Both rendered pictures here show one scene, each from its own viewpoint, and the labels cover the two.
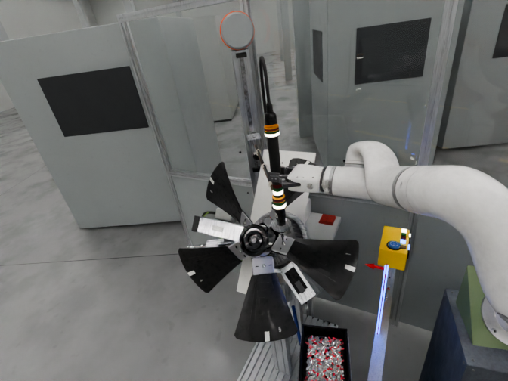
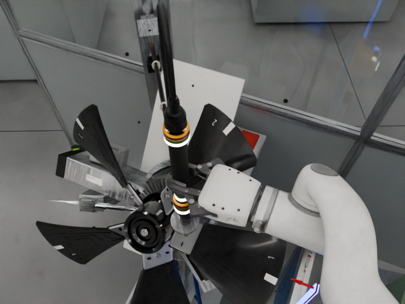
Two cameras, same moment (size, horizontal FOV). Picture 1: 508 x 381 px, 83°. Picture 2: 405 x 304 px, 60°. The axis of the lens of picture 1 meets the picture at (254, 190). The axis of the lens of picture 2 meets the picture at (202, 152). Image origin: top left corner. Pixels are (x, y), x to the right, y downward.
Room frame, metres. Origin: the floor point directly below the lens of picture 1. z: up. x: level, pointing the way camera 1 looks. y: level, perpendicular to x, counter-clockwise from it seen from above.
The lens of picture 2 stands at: (0.46, -0.07, 2.07)
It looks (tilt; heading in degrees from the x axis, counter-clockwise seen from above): 55 degrees down; 352
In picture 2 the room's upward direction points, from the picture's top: straight up
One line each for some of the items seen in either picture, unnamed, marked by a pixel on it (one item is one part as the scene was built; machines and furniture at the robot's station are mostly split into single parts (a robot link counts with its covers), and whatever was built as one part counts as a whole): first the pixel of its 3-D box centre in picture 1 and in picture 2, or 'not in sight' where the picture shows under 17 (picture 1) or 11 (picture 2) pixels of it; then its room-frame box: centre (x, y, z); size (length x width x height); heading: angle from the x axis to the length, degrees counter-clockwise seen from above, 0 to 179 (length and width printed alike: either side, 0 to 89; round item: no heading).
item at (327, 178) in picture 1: (329, 180); (263, 209); (0.73, -0.22, 1.48); 0.09 x 0.03 x 0.08; 149
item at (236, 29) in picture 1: (236, 31); not in sight; (1.54, -0.03, 1.88); 0.17 x 0.15 x 0.16; 59
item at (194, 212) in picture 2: (294, 181); (208, 205); (0.76, -0.12, 1.48); 0.08 x 0.06 x 0.01; 118
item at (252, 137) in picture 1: (254, 142); (150, 35); (1.45, -0.04, 1.36); 0.10 x 0.07 x 0.08; 4
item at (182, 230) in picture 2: (280, 213); (183, 209); (0.83, -0.08, 1.32); 0.09 x 0.07 x 0.10; 4
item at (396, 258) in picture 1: (393, 248); not in sight; (0.89, -0.54, 1.02); 0.16 x 0.10 x 0.11; 149
